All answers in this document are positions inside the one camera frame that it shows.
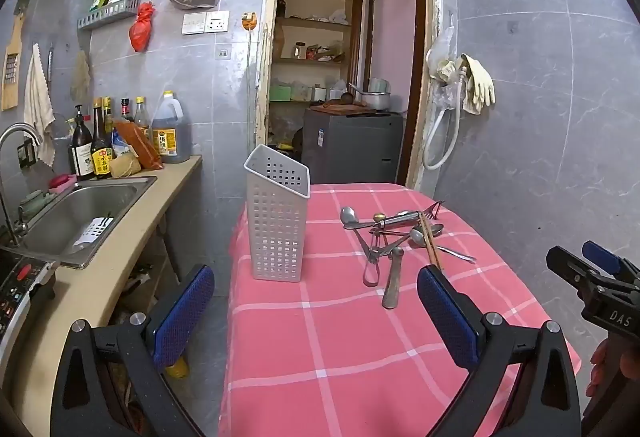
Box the white perforated utensil holder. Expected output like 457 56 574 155
243 144 311 283

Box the beige sponge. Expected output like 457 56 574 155
110 152 142 179

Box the yellow-label sauce bottle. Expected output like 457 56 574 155
91 97 115 179

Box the grey cabinet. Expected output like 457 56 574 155
301 110 405 185

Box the wooden slicer board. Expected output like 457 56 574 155
1 0 31 112

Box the steel sink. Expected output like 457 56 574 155
10 174 158 268

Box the worn door frame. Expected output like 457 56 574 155
252 0 443 190

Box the large dark liquid jug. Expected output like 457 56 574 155
151 90 192 164

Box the steel pot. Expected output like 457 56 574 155
360 90 392 112

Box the white hose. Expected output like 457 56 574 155
421 67 471 170

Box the pink soap dish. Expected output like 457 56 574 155
48 173 78 192

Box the grey wall rack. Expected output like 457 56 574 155
77 0 142 31

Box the induction cooker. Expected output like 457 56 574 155
0 244 60 358

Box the blue and white packet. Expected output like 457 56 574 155
111 124 136 158

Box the white switch panel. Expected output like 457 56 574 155
181 12 207 36

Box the beige kitchen counter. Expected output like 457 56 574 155
0 154 203 437

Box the red plastic bag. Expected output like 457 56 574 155
129 2 156 53

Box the wooden chopstick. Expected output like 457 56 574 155
419 213 440 269
422 212 444 270

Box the wooden cutting board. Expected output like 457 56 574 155
309 102 377 115

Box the yellow-capped clear bottle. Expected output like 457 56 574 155
134 96 152 140

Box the steel fork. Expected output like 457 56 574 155
417 200 446 220

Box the green dish by sink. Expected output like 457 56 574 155
19 190 56 218

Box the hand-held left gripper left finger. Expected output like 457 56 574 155
50 263 216 437

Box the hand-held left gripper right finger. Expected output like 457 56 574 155
416 264 583 437

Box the dark pump bottle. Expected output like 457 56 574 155
69 104 96 181

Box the yellow-capped dark bottle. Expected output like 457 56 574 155
102 97 117 138

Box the black wall outlet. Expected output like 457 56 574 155
17 140 37 169

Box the brass-tipped steel utensil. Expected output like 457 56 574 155
372 211 436 229

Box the cream rubber glove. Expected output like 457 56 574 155
457 53 496 115

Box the clear plastic bag on wall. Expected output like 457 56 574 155
425 24 463 108

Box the person's right hand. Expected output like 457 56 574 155
588 341 610 397

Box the white cable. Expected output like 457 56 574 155
245 30 253 153

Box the wooden shelf unit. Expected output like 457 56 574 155
270 0 365 148

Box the pink door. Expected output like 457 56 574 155
367 0 418 113

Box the pink checked tablecloth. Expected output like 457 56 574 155
218 182 583 437

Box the steel faucet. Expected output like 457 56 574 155
0 123 45 245

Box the white hanging towel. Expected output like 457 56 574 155
23 43 57 167

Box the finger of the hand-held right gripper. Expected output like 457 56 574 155
546 245 606 290
582 240 640 283

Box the orange-red packet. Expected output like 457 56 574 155
112 118 165 170

